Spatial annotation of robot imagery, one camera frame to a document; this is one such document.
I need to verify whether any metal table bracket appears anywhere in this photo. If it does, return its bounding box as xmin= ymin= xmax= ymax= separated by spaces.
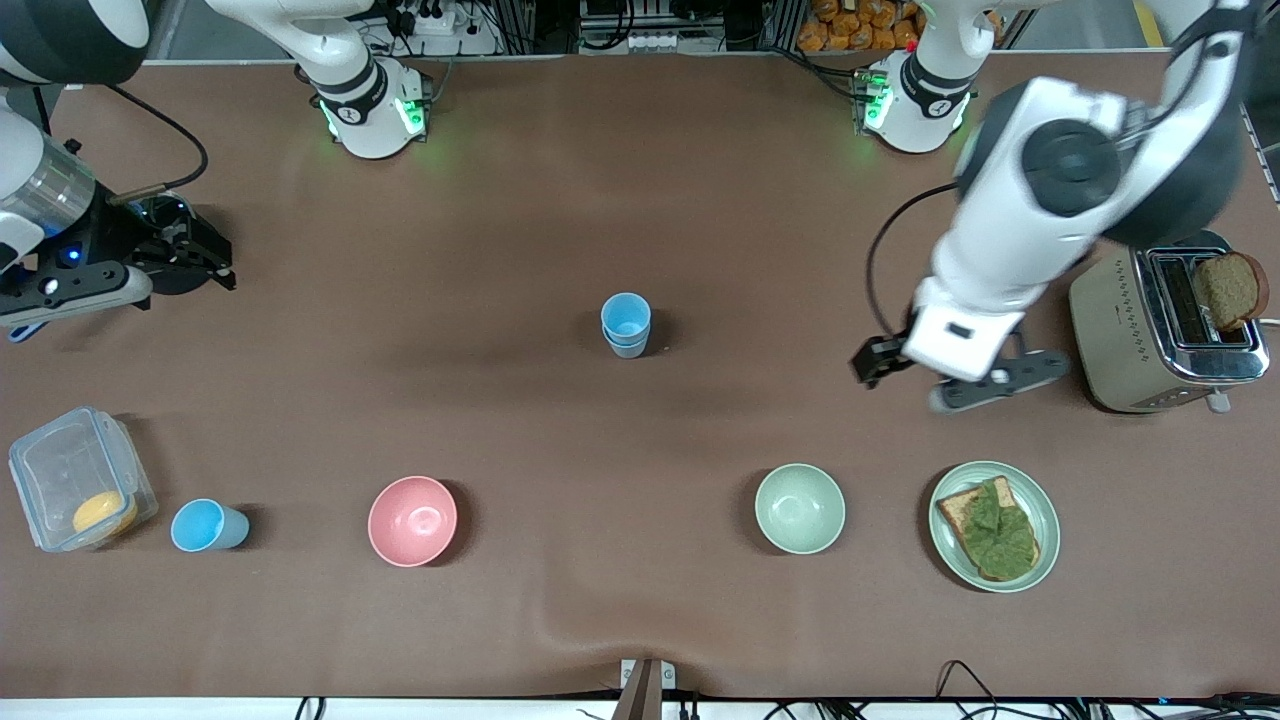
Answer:
xmin=618 ymin=658 xmax=677 ymax=720

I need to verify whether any crate of orange buns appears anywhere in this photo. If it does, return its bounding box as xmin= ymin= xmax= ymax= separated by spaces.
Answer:
xmin=797 ymin=0 xmax=923 ymax=53

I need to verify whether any brown toast slice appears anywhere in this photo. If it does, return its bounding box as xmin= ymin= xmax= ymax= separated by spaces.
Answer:
xmin=936 ymin=482 xmax=1041 ymax=581

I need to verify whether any green plastic plate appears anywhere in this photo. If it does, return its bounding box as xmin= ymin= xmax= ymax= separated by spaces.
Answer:
xmin=928 ymin=460 xmax=1061 ymax=593

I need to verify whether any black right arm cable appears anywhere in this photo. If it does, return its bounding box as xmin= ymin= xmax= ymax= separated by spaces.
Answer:
xmin=105 ymin=85 xmax=209 ymax=206

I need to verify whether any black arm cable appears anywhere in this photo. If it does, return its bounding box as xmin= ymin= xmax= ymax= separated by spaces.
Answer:
xmin=865 ymin=183 xmax=961 ymax=346
xmin=105 ymin=85 xmax=209 ymax=206

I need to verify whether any clear plastic lidded container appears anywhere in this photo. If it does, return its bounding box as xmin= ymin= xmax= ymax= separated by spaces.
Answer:
xmin=8 ymin=405 xmax=159 ymax=553

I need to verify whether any blue plastic cup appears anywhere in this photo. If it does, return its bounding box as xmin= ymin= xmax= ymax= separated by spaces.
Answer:
xmin=600 ymin=292 xmax=653 ymax=343
xmin=170 ymin=498 xmax=251 ymax=553

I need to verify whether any yellow round bun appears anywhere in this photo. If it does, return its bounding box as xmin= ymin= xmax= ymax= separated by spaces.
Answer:
xmin=72 ymin=490 xmax=139 ymax=536

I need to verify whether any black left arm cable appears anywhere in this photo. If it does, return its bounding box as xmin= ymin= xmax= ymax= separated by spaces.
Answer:
xmin=865 ymin=183 xmax=961 ymax=346

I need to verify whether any pink plastic bowl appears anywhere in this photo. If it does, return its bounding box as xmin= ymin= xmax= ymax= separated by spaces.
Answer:
xmin=367 ymin=475 xmax=459 ymax=568

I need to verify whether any green lettuce leaf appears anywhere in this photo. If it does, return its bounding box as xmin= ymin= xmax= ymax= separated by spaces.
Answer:
xmin=962 ymin=476 xmax=1041 ymax=583

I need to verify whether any brown table mat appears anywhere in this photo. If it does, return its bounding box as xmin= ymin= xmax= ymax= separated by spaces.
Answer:
xmin=0 ymin=50 xmax=1280 ymax=701

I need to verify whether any empty blue plastic cup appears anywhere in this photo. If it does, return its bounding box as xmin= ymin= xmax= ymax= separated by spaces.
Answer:
xmin=170 ymin=498 xmax=251 ymax=553

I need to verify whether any green plastic bowl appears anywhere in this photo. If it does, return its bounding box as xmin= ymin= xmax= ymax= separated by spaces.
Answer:
xmin=754 ymin=462 xmax=847 ymax=555

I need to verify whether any silver beige toaster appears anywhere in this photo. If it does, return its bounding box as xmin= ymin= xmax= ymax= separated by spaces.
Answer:
xmin=1068 ymin=232 xmax=1273 ymax=414

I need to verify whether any dark brown bread slice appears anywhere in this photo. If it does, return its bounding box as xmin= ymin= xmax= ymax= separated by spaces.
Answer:
xmin=1192 ymin=252 xmax=1269 ymax=333

